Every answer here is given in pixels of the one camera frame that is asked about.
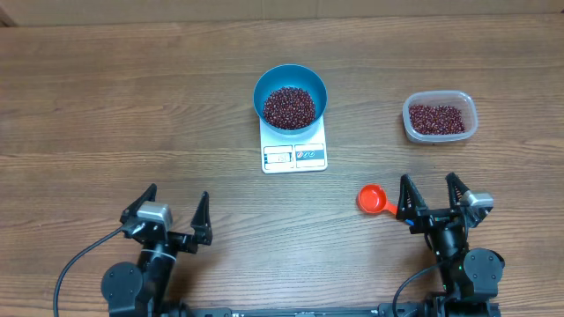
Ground white digital kitchen scale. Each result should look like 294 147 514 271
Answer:
259 117 328 174

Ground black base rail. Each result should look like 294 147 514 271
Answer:
163 302 501 317

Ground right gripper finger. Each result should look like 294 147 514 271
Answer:
445 173 469 207
396 174 428 220

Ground orange measuring scoop blue handle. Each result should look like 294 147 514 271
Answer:
356 183 397 216

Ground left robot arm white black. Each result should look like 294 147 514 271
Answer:
100 184 212 317

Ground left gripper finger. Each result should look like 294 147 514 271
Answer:
190 191 213 246
119 183 157 224

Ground blue bowl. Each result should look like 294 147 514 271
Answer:
253 64 329 131

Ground red beans in bowl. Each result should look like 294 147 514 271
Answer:
263 87 316 130

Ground clear plastic container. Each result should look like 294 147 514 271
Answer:
402 90 479 144

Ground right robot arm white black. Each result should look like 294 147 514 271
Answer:
396 173 505 303

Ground red beans in container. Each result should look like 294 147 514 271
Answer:
408 104 466 135

